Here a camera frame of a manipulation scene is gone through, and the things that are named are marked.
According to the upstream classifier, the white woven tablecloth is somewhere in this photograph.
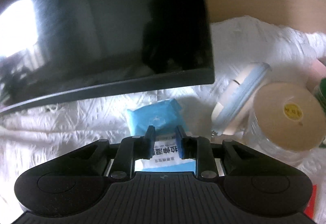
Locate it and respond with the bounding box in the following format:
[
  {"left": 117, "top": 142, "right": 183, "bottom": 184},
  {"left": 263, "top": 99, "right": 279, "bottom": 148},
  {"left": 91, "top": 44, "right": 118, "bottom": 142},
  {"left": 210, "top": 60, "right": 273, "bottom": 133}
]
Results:
[{"left": 0, "top": 15, "right": 326, "bottom": 224}]

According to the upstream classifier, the red flat object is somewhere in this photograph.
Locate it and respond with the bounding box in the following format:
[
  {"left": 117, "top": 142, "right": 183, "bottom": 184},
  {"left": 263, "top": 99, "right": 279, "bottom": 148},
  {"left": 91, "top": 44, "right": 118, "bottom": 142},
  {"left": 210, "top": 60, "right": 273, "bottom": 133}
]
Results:
[{"left": 308, "top": 184, "right": 319, "bottom": 217}]

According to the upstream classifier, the pink cardboard box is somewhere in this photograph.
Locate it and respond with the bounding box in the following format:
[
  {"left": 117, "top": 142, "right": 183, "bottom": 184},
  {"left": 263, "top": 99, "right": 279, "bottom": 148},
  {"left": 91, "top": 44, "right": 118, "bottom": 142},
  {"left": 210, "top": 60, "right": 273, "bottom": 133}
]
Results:
[{"left": 307, "top": 60, "right": 326, "bottom": 91}]

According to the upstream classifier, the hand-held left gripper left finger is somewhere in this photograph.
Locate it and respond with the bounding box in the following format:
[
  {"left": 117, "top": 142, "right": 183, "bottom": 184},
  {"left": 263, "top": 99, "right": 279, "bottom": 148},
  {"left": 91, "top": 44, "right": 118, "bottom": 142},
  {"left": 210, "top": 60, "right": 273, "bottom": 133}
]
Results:
[{"left": 69, "top": 125, "right": 156, "bottom": 181}]

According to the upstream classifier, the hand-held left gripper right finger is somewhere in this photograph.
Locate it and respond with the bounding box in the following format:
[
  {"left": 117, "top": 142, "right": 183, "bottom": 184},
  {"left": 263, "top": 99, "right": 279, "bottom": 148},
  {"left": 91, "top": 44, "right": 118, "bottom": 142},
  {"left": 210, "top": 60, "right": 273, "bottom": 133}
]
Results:
[{"left": 176, "top": 125, "right": 255, "bottom": 180}]

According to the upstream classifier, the black computer monitor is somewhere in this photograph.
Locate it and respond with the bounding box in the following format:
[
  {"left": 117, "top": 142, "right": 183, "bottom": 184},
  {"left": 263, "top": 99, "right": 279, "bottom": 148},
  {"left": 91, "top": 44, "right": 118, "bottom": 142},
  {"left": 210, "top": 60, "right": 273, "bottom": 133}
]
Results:
[{"left": 0, "top": 0, "right": 216, "bottom": 115}]

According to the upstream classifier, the clear jar with beige lid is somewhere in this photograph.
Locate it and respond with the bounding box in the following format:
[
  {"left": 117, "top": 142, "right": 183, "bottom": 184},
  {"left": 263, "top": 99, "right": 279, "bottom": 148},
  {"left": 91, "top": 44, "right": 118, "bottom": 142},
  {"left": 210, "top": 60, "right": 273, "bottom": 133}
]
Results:
[{"left": 242, "top": 83, "right": 320, "bottom": 166}]

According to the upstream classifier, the blue wet wipe packet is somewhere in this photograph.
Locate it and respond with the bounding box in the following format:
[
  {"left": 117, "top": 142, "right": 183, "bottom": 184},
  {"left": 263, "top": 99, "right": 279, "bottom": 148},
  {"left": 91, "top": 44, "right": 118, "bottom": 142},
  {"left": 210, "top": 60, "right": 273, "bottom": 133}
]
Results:
[{"left": 127, "top": 99, "right": 197, "bottom": 172}]

